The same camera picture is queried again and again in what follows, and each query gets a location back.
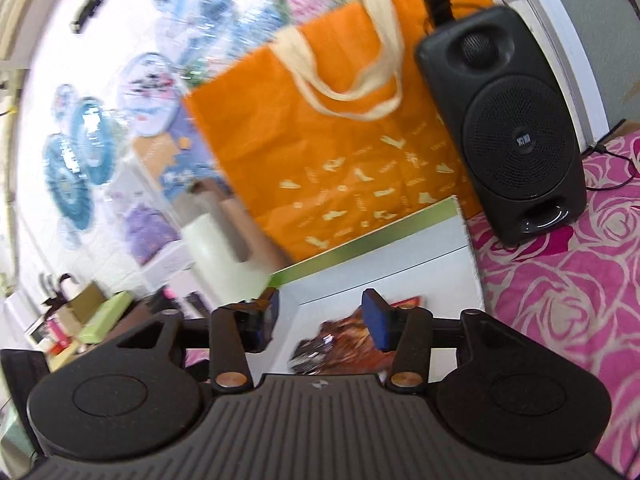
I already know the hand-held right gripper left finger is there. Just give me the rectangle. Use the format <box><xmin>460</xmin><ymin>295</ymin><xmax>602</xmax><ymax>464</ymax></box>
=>
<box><xmin>116</xmin><ymin>287</ymin><xmax>281</xmax><ymax>393</ymax></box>

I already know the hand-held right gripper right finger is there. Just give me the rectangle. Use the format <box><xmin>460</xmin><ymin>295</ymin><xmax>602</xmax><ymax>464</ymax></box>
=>
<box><xmin>361</xmin><ymin>288</ymin><xmax>526</xmax><ymax>392</ymax></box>

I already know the brown snack packet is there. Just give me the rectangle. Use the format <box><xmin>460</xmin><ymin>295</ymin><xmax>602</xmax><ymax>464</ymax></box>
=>
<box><xmin>320</xmin><ymin>307</ymin><xmax>401</xmax><ymax>374</ymax></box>

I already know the green box with white inside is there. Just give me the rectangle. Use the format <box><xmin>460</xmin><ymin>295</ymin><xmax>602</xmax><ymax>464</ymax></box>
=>
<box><xmin>269</xmin><ymin>194</ymin><xmax>488</xmax><ymax>376</ymax></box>

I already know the black silver snack packet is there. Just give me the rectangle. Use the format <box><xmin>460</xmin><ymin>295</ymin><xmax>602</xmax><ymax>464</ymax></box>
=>
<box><xmin>290</xmin><ymin>335</ymin><xmax>341</xmax><ymax>376</ymax></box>

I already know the white thermos jug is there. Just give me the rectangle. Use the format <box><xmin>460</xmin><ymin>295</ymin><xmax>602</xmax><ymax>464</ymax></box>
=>
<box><xmin>172</xmin><ymin>180</ymin><xmax>273</xmax><ymax>293</ymax></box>

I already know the white box with cup picture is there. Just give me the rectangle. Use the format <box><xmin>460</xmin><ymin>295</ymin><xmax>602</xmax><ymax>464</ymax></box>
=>
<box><xmin>142</xmin><ymin>242</ymin><xmax>199</xmax><ymax>292</ymax></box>

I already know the light green box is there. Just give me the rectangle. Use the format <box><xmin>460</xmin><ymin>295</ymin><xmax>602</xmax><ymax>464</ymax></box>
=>
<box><xmin>77</xmin><ymin>291</ymin><xmax>134</xmax><ymax>345</ymax></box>

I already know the pink floral tablecloth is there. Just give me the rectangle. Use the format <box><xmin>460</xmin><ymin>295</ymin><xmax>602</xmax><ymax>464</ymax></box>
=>
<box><xmin>185</xmin><ymin>120</ymin><xmax>640</xmax><ymax>478</ymax></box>

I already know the brown cardboard box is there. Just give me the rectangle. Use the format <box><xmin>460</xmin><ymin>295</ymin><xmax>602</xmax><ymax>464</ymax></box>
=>
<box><xmin>62</xmin><ymin>281</ymin><xmax>107</xmax><ymax>322</ymax></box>

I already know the black speaker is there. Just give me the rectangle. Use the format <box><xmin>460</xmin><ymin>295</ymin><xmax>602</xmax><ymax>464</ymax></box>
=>
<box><xmin>415</xmin><ymin>5</ymin><xmax>588</xmax><ymax>247</ymax></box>

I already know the white round fan cat print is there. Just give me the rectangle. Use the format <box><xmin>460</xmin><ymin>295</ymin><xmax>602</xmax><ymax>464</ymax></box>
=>
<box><xmin>119</xmin><ymin>52</ymin><xmax>184</xmax><ymax>137</ymax></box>

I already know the black flat panel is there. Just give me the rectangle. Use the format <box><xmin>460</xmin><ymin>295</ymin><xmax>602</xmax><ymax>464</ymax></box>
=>
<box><xmin>0</xmin><ymin>349</ymin><xmax>52</xmax><ymax>461</ymax></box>

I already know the pale blue round fan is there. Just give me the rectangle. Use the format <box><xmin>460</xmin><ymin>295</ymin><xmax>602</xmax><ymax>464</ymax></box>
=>
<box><xmin>154</xmin><ymin>0</ymin><xmax>242</xmax><ymax>67</ymax></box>

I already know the purple bedding wall poster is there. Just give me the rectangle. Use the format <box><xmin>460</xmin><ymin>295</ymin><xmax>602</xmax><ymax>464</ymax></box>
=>
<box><xmin>107</xmin><ymin>175</ymin><xmax>187</xmax><ymax>268</ymax></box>

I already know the orange bag with cream handles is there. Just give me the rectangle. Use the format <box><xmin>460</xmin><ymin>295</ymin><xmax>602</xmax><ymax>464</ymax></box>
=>
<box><xmin>181</xmin><ymin>0</ymin><xmax>496</xmax><ymax>263</ymax></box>

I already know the blue bedding wall poster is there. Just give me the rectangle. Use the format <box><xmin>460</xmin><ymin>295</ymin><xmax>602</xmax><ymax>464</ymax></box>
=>
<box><xmin>131</xmin><ymin>109</ymin><xmax>222</xmax><ymax>188</ymax></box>

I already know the black speaker cable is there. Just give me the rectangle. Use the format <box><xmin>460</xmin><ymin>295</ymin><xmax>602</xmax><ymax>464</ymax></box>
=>
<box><xmin>582</xmin><ymin>141</ymin><xmax>640</xmax><ymax>192</ymax></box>

